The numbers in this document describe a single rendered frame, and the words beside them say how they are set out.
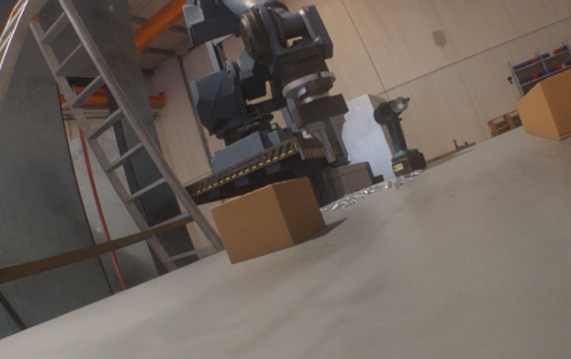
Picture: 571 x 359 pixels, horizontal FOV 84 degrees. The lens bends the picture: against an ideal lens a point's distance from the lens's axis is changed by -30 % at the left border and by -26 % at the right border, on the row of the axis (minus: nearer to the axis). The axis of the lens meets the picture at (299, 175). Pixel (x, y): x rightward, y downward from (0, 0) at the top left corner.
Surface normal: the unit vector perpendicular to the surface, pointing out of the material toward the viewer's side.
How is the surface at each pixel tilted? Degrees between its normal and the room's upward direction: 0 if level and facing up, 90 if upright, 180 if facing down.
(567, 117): 90
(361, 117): 90
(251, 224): 90
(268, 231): 90
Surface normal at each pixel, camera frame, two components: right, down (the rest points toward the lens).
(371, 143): -0.44, 0.11
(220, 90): 0.15, -0.11
